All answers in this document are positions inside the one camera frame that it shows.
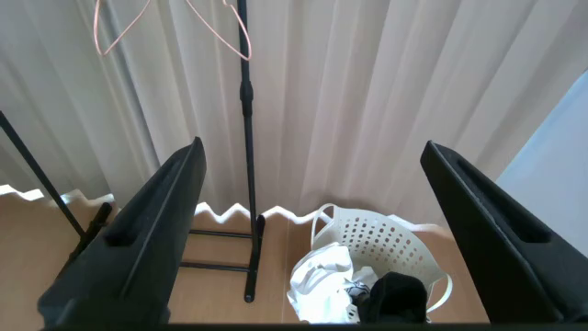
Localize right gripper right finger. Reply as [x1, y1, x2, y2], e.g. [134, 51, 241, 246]
[419, 140, 588, 324]

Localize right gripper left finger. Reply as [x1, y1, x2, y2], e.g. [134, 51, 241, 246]
[37, 136, 208, 326]

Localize black shorts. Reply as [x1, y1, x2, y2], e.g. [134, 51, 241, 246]
[356, 270, 429, 324]

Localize white printed t-shirt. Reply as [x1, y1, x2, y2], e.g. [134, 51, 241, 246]
[287, 242, 380, 324]

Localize white laundry basket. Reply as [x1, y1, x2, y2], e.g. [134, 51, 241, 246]
[310, 202, 454, 324]

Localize black clothes rack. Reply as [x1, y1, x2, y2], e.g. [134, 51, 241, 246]
[0, 0, 266, 303]

